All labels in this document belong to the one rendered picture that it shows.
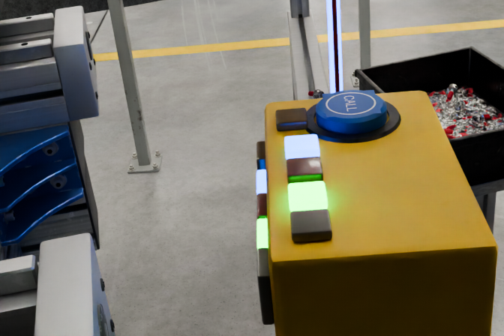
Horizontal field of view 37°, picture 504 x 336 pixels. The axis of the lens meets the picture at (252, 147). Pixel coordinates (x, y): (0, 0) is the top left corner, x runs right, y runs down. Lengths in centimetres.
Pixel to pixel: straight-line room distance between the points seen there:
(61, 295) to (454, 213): 23
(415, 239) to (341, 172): 7
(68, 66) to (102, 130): 204
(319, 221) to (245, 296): 163
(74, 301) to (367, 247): 19
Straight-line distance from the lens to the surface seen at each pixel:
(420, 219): 35
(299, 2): 122
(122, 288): 207
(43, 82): 85
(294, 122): 42
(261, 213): 39
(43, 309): 46
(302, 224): 34
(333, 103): 43
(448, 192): 37
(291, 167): 38
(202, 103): 296
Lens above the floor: 127
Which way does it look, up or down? 29 degrees down
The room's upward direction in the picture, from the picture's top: 6 degrees counter-clockwise
